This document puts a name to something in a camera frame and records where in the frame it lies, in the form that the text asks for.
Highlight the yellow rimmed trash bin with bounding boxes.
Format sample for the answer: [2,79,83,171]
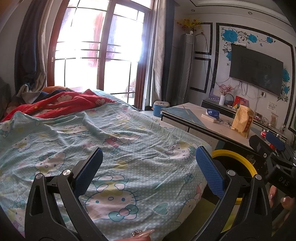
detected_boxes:
[211,149,258,232]

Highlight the right hand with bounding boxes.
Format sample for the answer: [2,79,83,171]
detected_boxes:
[268,185,296,230]

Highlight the left hand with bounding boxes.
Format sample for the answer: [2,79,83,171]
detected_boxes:
[117,229,154,241]

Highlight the black tv cabinet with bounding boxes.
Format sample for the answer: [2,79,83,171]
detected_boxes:
[202,99,287,143]

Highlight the brown paper bag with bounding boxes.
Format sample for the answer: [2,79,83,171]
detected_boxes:
[231,105,254,138]

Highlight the white coffee table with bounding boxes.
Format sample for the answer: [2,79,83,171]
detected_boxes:
[161,102,258,156]

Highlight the red gift box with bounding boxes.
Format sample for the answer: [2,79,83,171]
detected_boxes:
[233,96,249,109]

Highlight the white box on table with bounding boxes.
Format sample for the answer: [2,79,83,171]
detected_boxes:
[201,114,218,123]

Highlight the blue tissue pack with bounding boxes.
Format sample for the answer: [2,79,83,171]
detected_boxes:
[206,109,220,120]

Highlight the light green cartoon bedsheet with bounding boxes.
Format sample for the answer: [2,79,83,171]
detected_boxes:
[1,103,212,240]

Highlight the white vase red flowers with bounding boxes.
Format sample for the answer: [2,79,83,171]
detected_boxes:
[219,84,234,105]

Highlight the red floral blanket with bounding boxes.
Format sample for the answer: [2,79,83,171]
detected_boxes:
[1,89,116,122]

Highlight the blue white stool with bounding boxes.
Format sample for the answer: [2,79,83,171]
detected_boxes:
[153,100,170,118]

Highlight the blue padded mattress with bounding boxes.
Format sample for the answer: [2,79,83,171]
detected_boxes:
[93,90,139,111]

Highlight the grey crumpled clothing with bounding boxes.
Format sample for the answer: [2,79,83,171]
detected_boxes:
[16,84,48,104]

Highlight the grey standing air conditioner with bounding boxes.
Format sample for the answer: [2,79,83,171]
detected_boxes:
[170,34,195,106]

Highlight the dark grey left curtain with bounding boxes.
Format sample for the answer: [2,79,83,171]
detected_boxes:
[14,1,54,92]

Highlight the wooden framed glass door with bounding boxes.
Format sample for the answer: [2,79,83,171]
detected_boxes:
[47,1,154,108]

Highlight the yellow artificial flowers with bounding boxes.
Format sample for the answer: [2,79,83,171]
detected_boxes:
[177,18,203,32]

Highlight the grey right curtain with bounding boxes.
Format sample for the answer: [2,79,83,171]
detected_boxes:
[142,1,175,109]

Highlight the black wall television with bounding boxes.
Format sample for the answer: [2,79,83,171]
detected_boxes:
[229,44,283,97]

